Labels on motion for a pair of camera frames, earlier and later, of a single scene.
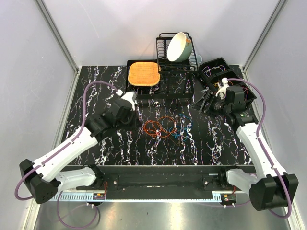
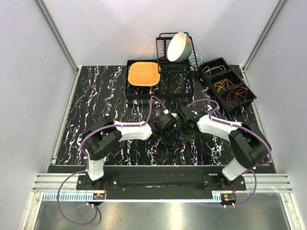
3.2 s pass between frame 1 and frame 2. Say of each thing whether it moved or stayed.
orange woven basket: stayed
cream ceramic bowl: stayed
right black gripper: moved
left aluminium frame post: stayed
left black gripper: moved
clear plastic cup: stayed
